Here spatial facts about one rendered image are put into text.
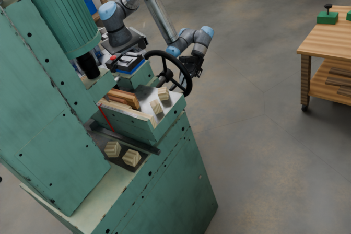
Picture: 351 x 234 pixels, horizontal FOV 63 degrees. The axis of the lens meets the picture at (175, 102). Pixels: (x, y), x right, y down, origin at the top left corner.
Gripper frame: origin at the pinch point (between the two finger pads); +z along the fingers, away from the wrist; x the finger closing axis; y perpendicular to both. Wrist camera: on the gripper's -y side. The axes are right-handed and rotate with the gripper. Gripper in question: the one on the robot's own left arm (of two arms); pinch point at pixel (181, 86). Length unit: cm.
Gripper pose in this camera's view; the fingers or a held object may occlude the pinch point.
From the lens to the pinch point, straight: 149.0
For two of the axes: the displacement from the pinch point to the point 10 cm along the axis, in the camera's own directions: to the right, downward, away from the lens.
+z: -3.9, 9.1, -1.2
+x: -7.8, -2.6, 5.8
